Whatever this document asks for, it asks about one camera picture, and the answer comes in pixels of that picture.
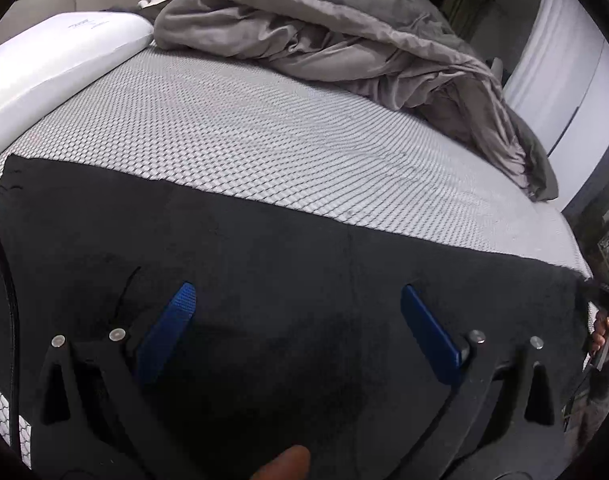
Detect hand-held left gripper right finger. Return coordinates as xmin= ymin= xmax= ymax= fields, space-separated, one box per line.
xmin=401 ymin=284 xmax=557 ymax=480

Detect white pillow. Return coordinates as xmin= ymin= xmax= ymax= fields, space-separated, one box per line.
xmin=0 ymin=10 xmax=155 ymax=166

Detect grey honeycomb mattress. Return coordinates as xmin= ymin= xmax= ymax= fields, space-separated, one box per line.
xmin=0 ymin=42 xmax=592 ymax=461

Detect black pants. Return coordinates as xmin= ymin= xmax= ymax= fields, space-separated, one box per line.
xmin=0 ymin=154 xmax=592 ymax=480

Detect grey duvet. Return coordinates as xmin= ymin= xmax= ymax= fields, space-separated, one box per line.
xmin=154 ymin=0 xmax=560 ymax=203

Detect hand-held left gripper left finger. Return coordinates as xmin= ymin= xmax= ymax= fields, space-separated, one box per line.
xmin=37 ymin=281 xmax=198 ymax=480

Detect dark glass cabinet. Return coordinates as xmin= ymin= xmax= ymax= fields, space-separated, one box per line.
xmin=561 ymin=150 xmax=609 ymax=281

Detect person's left hand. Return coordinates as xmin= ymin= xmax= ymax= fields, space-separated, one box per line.
xmin=249 ymin=445 xmax=312 ymax=480

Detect white curtain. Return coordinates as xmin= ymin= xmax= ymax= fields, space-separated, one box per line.
xmin=504 ymin=0 xmax=609 ymax=156

